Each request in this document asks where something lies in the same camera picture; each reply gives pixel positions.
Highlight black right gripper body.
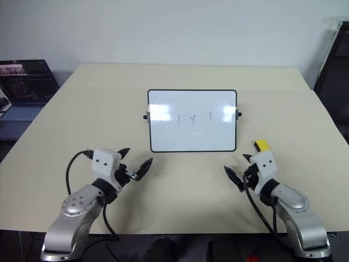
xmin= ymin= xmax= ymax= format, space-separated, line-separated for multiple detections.
xmin=243 ymin=162 xmax=260 ymax=192

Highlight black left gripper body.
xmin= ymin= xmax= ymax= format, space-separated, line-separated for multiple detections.
xmin=114 ymin=163 xmax=139 ymax=189

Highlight yellow and black eraser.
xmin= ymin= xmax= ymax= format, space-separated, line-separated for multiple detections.
xmin=253 ymin=139 xmax=271 ymax=153

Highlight small black-framed whiteboard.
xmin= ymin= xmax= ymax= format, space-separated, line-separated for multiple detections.
xmin=142 ymin=88 xmax=244 ymax=153

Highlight dark rounded shape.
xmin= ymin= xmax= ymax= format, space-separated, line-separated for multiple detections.
xmin=146 ymin=236 xmax=179 ymax=262

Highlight black chair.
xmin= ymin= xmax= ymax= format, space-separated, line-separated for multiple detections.
xmin=312 ymin=19 xmax=349 ymax=129

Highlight open laptop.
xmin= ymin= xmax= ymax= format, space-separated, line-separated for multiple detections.
xmin=0 ymin=59 xmax=61 ymax=122

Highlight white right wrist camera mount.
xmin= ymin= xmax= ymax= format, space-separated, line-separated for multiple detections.
xmin=250 ymin=151 xmax=278 ymax=198

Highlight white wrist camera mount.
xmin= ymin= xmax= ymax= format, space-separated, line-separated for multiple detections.
xmin=250 ymin=151 xmax=278 ymax=198
xmin=91 ymin=148 xmax=122 ymax=192

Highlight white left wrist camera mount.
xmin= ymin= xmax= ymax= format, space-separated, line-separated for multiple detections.
xmin=91 ymin=148 xmax=122 ymax=192

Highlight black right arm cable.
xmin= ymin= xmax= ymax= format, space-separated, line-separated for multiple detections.
xmin=243 ymin=174 xmax=280 ymax=235

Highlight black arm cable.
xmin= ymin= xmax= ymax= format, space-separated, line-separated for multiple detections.
xmin=65 ymin=149 xmax=121 ymax=256
xmin=243 ymin=174 xmax=280 ymax=235

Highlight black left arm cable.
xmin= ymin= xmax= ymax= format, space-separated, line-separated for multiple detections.
xmin=65 ymin=149 xmax=121 ymax=256

